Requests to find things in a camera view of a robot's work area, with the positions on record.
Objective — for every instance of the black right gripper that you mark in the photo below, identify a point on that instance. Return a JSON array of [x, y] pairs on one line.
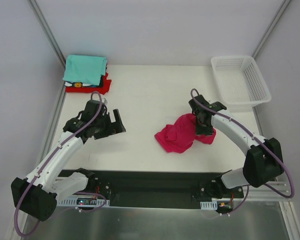
[[204, 125]]

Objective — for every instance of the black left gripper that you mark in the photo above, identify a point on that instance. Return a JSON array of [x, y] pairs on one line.
[[111, 124]]

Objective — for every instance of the crimson pink t shirt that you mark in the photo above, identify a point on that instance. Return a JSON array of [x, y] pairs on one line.
[[180, 136]]

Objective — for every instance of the white plastic basket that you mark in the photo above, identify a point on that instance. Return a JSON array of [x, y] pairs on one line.
[[239, 81]]

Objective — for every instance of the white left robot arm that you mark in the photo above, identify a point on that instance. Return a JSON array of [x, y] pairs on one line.
[[39, 192]]

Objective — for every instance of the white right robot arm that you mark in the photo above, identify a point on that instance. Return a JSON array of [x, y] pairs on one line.
[[263, 157]]

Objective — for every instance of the folded dark printed t shirt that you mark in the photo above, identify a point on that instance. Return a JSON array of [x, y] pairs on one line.
[[78, 86]]

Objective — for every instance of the folded teal t shirt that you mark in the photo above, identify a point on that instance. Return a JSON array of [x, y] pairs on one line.
[[84, 69]]

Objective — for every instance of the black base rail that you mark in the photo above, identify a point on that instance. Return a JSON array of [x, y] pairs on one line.
[[162, 190]]

